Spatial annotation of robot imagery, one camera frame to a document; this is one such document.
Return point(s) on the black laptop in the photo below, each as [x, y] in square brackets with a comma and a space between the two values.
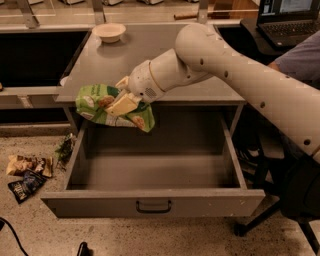
[286, 23]

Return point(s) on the green rice chip bag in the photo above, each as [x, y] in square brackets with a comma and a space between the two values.
[93, 100]

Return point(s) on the white bowl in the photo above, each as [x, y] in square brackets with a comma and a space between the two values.
[109, 32]

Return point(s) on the black drawer handle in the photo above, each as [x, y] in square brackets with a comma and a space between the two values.
[153, 208]

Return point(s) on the grey cabinet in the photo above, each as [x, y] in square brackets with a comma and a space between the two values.
[196, 106]

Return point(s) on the dark blue snack bag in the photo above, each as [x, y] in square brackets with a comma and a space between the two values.
[27, 186]

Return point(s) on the tan snack bag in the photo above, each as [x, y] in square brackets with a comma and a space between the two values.
[18, 165]

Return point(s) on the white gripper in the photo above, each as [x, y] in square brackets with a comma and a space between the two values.
[142, 81]

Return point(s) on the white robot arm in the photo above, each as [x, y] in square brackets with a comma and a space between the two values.
[199, 51]

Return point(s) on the black object on floor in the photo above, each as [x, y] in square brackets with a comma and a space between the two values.
[83, 250]

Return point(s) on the dark green snack bag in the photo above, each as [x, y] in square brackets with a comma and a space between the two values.
[64, 151]

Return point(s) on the wooden stick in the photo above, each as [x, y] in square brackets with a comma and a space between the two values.
[184, 16]

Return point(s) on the person in blue shirt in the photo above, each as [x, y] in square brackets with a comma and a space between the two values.
[302, 62]

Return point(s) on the grey open top drawer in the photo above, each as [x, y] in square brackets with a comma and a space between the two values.
[112, 167]

